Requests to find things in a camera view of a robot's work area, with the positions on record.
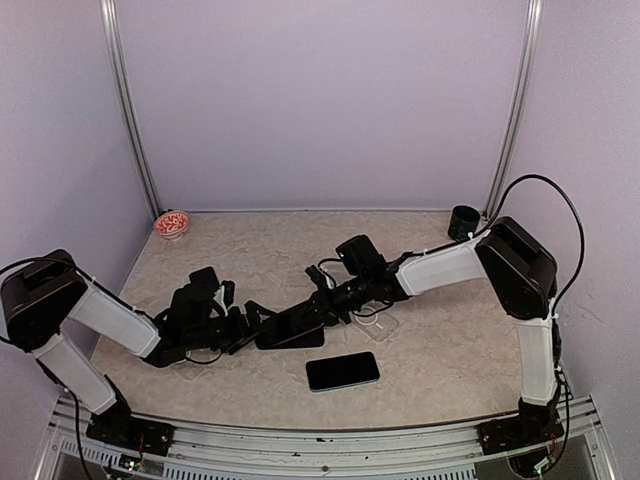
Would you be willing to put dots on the dark green cup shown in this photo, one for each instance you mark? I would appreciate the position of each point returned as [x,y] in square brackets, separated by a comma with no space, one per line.
[464,220]

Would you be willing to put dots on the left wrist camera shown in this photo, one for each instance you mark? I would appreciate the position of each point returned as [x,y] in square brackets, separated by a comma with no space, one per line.
[224,297]

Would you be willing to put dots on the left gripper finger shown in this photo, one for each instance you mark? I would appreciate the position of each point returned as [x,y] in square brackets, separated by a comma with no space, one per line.
[257,314]
[245,345]

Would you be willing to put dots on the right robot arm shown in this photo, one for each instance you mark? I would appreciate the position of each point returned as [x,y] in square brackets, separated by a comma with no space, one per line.
[520,270]

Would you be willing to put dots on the left aluminium frame post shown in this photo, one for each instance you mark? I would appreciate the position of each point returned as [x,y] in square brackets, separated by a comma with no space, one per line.
[118,65]

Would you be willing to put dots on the teal-edged smartphone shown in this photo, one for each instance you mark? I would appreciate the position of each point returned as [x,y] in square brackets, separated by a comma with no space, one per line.
[342,371]

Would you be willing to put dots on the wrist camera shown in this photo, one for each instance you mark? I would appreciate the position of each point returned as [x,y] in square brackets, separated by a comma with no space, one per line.
[322,279]
[224,297]

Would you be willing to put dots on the right aluminium frame post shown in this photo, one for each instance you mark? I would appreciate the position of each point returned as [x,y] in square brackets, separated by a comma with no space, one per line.
[526,63]

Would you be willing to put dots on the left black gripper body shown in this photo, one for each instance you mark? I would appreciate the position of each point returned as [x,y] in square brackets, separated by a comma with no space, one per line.
[227,335]

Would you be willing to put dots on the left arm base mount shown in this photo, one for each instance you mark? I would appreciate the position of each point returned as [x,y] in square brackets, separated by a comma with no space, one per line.
[117,426]

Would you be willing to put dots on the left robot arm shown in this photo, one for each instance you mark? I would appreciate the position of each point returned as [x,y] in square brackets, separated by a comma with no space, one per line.
[41,295]

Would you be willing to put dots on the clear magsafe case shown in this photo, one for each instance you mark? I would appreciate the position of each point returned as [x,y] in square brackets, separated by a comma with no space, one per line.
[376,322]
[194,365]

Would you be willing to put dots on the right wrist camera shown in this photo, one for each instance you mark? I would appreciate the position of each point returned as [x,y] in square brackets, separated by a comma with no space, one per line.
[322,279]

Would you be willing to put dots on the purple smartphone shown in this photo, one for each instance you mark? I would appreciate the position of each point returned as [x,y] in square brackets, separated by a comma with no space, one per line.
[287,322]

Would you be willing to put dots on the aluminium frame post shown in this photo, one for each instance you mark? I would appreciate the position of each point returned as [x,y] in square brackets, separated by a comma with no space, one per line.
[526,63]
[118,65]

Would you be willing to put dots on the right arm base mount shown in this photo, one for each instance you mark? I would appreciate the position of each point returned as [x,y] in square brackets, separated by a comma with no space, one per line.
[533,424]

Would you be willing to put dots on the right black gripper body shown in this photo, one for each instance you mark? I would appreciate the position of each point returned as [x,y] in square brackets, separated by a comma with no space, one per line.
[338,303]

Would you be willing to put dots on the clear magsafe case right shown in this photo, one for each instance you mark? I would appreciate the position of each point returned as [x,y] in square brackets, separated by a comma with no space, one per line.
[376,322]

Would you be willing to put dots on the front aluminium rail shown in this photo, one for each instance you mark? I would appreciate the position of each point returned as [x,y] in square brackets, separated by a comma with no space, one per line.
[210,451]

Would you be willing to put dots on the red white patterned bowl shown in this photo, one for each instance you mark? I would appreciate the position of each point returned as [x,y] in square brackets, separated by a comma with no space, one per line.
[172,225]

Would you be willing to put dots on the clear magsafe case left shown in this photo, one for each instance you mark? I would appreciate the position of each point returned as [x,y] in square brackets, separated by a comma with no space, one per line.
[194,365]

